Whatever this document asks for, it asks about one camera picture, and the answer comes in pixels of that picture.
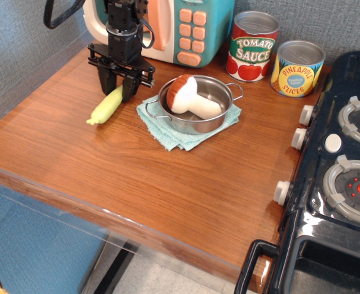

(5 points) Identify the black toy stove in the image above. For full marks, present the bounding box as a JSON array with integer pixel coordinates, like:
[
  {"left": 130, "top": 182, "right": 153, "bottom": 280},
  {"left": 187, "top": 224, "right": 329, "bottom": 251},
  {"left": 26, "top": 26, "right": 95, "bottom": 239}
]
[{"left": 235, "top": 51, "right": 360, "bottom": 293}]

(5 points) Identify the pineapple slices can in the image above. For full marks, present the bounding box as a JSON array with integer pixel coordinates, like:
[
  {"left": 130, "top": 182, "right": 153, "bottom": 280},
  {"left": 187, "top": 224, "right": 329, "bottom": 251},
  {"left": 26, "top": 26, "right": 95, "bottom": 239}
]
[{"left": 271, "top": 40, "right": 326, "bottom": 97}]

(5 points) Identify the small steel pot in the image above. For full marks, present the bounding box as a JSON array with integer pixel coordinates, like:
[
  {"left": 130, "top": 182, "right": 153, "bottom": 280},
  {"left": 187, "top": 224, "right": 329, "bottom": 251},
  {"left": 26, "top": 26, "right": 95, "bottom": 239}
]
[{"left": 145, "top": 74, "right": 244, "bottom": 135}]

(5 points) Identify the plush mushroom toy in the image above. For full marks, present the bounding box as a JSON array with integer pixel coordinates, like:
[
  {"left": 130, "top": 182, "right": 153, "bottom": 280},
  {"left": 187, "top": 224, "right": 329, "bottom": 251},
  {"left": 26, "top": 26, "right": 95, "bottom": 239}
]
[{"left": 166, "top": 74, "right": 222, "bottom": 119}]

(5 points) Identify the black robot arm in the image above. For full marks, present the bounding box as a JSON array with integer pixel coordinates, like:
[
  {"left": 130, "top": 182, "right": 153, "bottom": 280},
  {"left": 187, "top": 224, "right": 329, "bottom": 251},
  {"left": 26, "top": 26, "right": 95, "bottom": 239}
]
[{"left": 88, "top": 1, "right": 156, "bottom": 102}]

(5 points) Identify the light blue folded cloth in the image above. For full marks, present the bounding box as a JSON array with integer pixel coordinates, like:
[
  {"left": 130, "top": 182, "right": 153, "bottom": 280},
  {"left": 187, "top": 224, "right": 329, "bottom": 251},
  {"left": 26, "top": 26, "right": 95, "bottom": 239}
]
[{"left": 137, "top": 96, "right": 242, "bottom": 151}]

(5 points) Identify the teal toy microwave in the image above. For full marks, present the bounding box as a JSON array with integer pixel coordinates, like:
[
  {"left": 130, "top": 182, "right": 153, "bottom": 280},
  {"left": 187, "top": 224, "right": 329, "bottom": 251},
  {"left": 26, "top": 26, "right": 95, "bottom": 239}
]
[{"left": 83, "top": 1, "right": 234, "bottom": 68}]

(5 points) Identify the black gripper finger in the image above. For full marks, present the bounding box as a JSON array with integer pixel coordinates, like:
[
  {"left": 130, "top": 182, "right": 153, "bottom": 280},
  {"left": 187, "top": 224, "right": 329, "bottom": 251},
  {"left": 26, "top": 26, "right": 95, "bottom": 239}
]
[
  {"left": 97, "top": 64, "right": 117, "bottom": 95},
  {"left": 122, "top": 76, "right": 140, "bottom": 103}
]

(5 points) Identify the tomato sauce can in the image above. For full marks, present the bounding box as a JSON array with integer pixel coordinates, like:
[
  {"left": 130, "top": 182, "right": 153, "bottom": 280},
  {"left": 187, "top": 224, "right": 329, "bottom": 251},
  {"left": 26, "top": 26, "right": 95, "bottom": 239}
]
[{"left": 227, "top": 10, "right": 280, "bottom": 82}]

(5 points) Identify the black braided cable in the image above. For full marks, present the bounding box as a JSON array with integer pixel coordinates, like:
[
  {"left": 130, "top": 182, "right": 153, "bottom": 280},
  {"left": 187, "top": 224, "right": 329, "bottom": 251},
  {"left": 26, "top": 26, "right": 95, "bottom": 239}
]
[{"left": 43, "top": 0, "right": 86, "bottom": 30}]

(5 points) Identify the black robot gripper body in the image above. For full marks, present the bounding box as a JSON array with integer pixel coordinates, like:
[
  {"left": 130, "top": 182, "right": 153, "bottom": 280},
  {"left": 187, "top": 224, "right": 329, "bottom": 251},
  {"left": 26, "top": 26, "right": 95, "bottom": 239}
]
[{"left": 88, "top": 26, "right": 156, "bottom": 88}]

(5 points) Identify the yellow handled metal spoon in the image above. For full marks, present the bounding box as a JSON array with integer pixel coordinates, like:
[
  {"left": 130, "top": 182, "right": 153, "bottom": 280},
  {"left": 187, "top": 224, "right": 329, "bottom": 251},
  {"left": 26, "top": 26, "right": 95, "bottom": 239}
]
[{"left": 86, "top": 85, "right": 123, "bottom": 126}]

